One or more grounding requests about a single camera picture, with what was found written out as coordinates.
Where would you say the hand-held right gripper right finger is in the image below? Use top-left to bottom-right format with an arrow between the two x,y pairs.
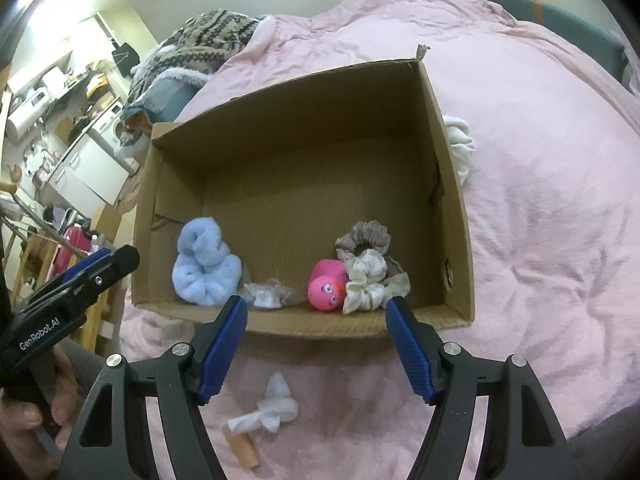
385,296 -> 583,480

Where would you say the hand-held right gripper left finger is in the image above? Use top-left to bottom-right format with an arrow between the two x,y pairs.
57,295 -> 249,480

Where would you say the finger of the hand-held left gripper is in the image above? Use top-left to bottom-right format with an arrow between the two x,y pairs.
30,247 -> 115,306
45,245 -> 141,311

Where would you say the clear plastic packet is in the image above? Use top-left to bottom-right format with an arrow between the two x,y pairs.
237,277 -> 308,310

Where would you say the brown lace-trimmed scrunchie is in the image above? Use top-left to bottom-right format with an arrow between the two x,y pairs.
382,255 -> 412,297

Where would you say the knotted white cloth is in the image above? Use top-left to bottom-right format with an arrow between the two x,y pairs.
227,371 -> 299,436

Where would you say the light blue fluffy scrunchie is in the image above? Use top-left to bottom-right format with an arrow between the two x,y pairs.
171,216 -> 243,306

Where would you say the cream scrunchie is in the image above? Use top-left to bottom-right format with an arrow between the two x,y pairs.
342,249 -> 388,316

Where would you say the pink rubber duck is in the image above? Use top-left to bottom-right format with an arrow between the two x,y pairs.
306,259 -> 349,312

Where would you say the brown cardboard box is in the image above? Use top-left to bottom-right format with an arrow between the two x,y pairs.
131,45 -> 476,341

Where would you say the person's left hand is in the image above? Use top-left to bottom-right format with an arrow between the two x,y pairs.
0,347 -> 83,461

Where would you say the red suitcase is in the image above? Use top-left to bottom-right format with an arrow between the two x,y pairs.
52,225 -> 96,273

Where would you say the small cardboard box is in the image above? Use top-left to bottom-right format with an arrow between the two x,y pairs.
92,202 -> 137,261

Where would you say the person's left leg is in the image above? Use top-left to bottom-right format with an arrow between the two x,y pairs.
60,335 -> 108,378

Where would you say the wooden rack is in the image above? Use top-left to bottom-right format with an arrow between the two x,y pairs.
10,230 -> 66,311

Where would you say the white kitchen cabinet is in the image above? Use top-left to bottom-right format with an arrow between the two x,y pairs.
42,135 -> 132,208

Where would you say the small tan tube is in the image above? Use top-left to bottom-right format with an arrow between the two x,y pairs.
222,427 -> 261,470

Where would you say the white washing machine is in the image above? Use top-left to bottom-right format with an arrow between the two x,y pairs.
90,105 -> 131,146

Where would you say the white kitchen appliance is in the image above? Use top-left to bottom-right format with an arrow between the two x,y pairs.
5,85 -> 51,141

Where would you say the teal cushion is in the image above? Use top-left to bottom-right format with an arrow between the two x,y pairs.
125,80 -> 201,121

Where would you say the black hanging garment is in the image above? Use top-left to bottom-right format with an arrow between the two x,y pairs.
112,42 -> 141,78

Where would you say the crumpled white cloth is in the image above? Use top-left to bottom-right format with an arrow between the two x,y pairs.
442,115 -> 477,186

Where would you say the pink blanket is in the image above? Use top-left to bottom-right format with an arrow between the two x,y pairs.
117,0 -> 640,480

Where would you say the patterned knit blanket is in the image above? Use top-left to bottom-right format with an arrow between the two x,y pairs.
114,7 -> 261,161

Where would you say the teal headboard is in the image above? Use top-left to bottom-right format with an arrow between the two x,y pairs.
485,0 -> 628,81

